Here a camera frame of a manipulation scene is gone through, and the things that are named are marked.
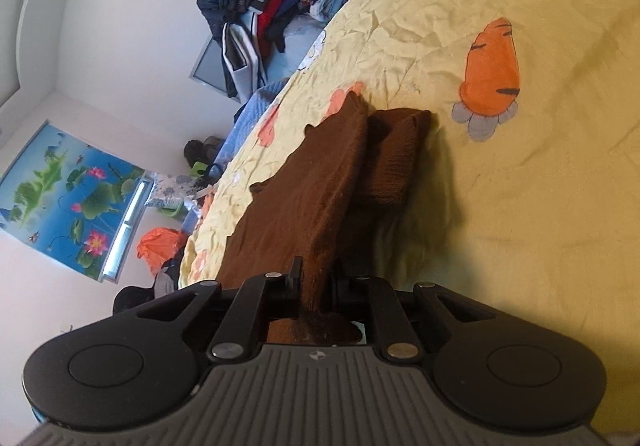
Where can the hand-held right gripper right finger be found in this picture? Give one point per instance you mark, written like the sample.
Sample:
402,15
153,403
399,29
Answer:
380,306

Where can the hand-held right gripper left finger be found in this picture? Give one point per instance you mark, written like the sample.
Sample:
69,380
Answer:
296,281

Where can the brown knit sweater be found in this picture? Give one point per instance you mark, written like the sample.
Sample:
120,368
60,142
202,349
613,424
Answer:
320,176

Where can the pile of clothes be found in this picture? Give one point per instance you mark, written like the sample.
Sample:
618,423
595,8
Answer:
260,1

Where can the orange cloth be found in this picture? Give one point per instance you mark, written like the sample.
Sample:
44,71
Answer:
160,248

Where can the yellow printed quilt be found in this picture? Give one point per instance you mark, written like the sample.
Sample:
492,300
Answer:
500,226

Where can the green plastic stool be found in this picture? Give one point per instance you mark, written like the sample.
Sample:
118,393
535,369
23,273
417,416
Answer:
197,168

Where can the floral pillow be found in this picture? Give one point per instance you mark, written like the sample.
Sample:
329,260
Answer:
170,188

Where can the black bag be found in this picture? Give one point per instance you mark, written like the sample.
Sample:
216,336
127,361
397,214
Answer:
200,151

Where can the blue quilted blanket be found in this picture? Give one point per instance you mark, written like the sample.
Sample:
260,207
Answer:
255,111

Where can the grey framed panel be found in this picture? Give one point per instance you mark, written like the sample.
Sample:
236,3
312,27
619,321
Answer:
210,66

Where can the window frame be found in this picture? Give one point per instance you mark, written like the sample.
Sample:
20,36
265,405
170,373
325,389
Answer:
125,231

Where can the lotus wall poster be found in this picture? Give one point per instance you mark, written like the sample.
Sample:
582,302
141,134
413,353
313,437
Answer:
65,196

